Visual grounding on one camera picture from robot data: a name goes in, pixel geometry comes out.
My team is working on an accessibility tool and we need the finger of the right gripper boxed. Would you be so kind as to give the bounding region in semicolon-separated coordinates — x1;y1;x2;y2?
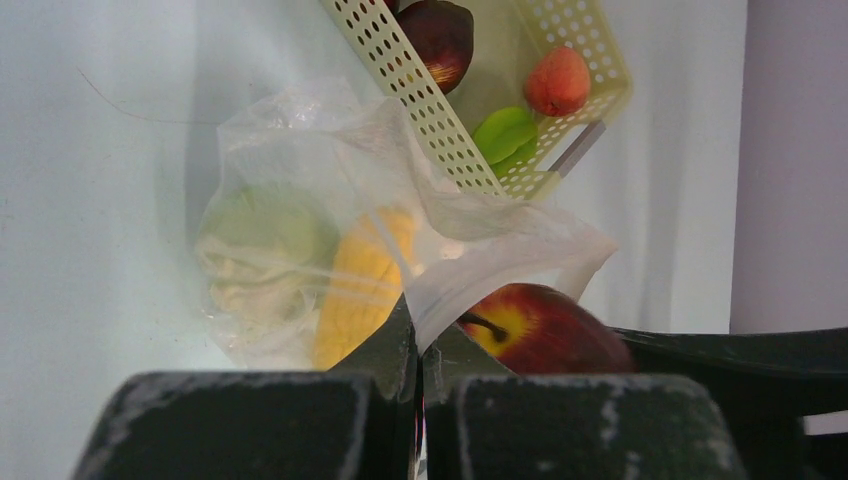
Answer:
617;327;847;479

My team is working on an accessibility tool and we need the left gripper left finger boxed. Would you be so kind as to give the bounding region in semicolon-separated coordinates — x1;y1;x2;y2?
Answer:
73;300;419;479

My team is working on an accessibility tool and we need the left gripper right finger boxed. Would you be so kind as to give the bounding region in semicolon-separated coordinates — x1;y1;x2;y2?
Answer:
422;327;747;479

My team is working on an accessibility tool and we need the red yellow apple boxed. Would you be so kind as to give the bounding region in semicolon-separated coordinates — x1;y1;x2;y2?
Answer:
457;283;637;375

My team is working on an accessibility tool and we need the green cabbage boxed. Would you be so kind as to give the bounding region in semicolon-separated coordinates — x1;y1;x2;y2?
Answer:
195;183;340;324

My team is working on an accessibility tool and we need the clear zip top bag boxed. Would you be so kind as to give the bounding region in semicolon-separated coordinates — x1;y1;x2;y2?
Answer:
194;78;616;371

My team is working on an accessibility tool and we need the dark red apple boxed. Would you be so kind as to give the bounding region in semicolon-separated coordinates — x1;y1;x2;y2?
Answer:
397;1;475;94

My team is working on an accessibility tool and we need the green leafy vegetable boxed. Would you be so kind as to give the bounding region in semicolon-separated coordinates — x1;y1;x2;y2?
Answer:
472;106;539;177

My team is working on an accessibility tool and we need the cream perforated plastic basket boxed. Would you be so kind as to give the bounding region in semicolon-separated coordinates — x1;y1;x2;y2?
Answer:
322;1;632;200

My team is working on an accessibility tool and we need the orange peach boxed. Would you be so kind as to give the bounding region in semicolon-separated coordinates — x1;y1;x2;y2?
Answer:
524;46;591;117

